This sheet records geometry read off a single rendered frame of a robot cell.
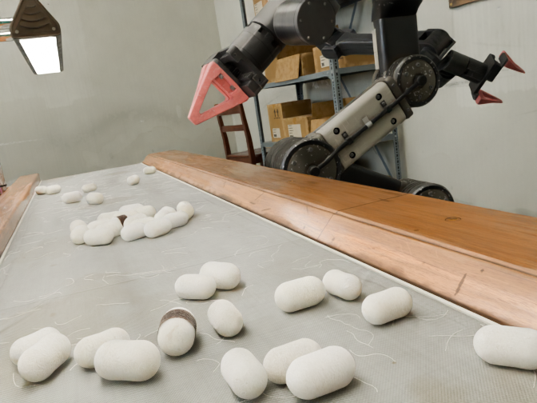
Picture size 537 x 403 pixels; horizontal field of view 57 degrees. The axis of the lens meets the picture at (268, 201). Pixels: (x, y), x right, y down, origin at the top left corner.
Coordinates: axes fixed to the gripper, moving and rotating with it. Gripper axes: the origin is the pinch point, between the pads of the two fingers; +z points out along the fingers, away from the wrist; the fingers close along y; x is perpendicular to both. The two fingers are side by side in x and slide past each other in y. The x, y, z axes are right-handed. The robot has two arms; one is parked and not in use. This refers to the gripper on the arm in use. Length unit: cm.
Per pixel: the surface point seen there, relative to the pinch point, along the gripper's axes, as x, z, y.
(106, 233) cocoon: 0.0, 18.4, 6.6
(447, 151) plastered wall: 145, -111, -159
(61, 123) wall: -17, 14, -447
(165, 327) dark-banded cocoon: 0.3, 16.9, 38.7
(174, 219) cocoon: 5.3, 12.2, 5.8
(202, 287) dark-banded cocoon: 3.3, 14.4, 31.8
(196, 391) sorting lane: 2.1, 17.8, 42.9
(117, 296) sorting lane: 0.6, 19.7, 25.1
